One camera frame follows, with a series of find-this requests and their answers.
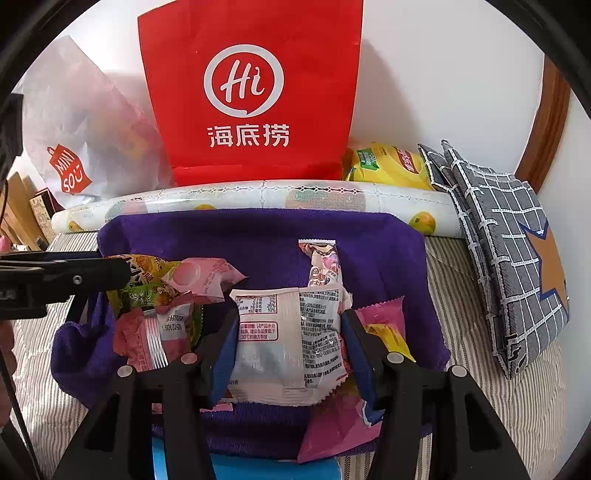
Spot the yellow chip bag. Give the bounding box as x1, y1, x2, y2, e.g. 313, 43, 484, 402
342, 142, 435, 192

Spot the pink and yellow snack packet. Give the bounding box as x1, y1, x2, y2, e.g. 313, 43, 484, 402
355, 298, 416, 363

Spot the brown cardboard box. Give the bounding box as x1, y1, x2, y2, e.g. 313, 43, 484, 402
28, 187, 58, 250

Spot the plain pink snack packet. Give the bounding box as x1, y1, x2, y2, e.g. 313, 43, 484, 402
297, 397, 384, 464

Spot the red paper bag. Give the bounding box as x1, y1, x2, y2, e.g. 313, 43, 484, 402
137, 0, 363, 186

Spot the cartoon-print snack packet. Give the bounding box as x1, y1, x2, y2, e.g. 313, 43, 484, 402
298, 239, 342, 289

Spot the wooden door frame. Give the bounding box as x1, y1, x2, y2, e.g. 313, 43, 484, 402
515, 55, 573, 190

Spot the white snack packet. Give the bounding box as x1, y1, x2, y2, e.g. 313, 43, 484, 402
228, 285, 354, 408

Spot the small pale pink snack packet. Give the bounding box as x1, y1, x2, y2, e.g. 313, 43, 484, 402
164, 257, 246, 304

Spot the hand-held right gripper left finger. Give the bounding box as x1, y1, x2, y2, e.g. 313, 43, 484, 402
53, 307, 241, 480

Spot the white plastic shopping bag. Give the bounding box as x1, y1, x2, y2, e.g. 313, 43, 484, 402
18, 34, 174, 208

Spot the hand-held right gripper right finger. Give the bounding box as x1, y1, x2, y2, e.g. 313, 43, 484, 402
341, 308, 532, 480

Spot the green triangular snack packet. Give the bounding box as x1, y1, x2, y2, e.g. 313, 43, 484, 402
105, 254, 204, 347

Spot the purple towel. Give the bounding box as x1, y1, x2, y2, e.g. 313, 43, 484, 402
51, 208, 451, 462

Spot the grey checked cloth bag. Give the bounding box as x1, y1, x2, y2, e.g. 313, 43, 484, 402
418, 139, 571, 380

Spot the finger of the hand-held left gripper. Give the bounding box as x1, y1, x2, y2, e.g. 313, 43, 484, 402
4, 251, 131, 303

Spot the pink silver-striped snack packet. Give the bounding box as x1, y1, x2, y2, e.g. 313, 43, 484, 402
113, 302, 195, 372

